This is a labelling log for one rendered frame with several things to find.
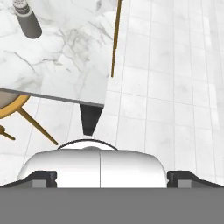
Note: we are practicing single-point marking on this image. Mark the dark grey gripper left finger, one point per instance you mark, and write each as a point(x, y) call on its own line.
point(43, 178)

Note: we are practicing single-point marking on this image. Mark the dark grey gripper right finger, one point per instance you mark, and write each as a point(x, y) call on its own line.
point(180, 177)

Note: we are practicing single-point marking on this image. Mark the white marble dining counter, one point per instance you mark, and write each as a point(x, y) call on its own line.
point(64, 58)

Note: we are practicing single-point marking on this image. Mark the grey cylindrical shaker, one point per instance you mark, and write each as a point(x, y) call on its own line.
point(27, 22)

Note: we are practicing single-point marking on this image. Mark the white rounded dome object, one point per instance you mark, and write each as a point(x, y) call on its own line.
point(99, 169)

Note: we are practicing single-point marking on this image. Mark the stool with golden legs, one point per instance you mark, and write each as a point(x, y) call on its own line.
point(11, 106)

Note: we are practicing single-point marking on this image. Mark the thin golden stool leg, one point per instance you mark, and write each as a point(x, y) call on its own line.
point(116, 40)

